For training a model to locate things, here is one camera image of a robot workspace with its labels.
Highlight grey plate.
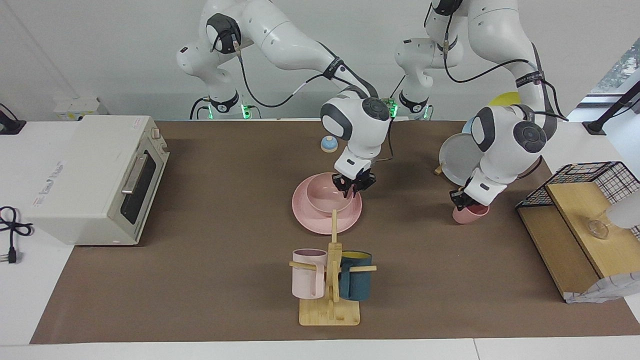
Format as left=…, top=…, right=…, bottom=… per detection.
left=439, top=134, right=484, bottom=187

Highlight yellow plate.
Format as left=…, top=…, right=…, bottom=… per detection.
left=487, top=91, right=523, bottom=108

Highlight black power cord with plug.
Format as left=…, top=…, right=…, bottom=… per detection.
left=0, top=206, right=35, bottom=265

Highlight white power strip box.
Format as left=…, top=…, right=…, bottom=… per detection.
left=53, top=97, right=108, bottom=122

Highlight clear glass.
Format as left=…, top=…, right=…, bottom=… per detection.
left=587, top=217, right=612, bottom=240

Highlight dark teal mug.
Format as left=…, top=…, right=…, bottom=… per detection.
left=338, top=250, right=373, bottom=302

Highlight black left base cables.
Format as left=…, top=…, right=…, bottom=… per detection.
left=382, top=75, right=407, bottom=118

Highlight pink plate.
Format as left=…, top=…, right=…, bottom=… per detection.
left=292, top=173, right=363, bottom=235

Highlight black slanted stand pole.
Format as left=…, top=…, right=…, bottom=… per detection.
left=582, top=80, right=640, bottom=136

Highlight light pink mug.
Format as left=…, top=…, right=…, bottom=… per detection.
left=292, top=248, right=328, bottom=300

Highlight pink bowl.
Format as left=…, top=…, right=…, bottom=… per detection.
left=306, top=172, right=355, bottom=215

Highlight black wire basket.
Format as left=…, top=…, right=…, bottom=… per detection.
left=516, top=161, right=640, bottom=241

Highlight black right base cables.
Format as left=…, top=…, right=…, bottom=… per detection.
left=189, top=96, right=262, bottom=121

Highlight black clamp stand base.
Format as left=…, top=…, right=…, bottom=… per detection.
left=0, top=102, right=27, bottom=135

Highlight brown table mat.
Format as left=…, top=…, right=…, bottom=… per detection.
left=30, top=120, right=640, bottom=345

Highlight black base cables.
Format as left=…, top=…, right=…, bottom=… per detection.
left=382, top=75, right=407, bottom=118
left=189, top=96, right=262, bottom=121

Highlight white toaster oven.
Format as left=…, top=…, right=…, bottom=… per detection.
left=24, top=115, right=170, bottom=246

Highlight wooden mug tree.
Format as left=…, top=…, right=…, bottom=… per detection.
left=289, top=209, right=377, bottom=327

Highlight wooden two-tier shelf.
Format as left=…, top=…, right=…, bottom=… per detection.
left=517, top=182, right=640, bottom=301

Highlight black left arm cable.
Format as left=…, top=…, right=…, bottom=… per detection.
left=424, top=0, right=570, bottom=123

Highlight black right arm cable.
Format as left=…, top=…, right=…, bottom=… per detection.
left=212, top=30, right=396, bottom=162

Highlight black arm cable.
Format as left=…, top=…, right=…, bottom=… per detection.
left=212, top=30, right=396, bottom=162
left=424, top=0, right=570, bottom=123

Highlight pink cup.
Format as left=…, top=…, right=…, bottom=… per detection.
left=452, top=201, right=491, bottom=225

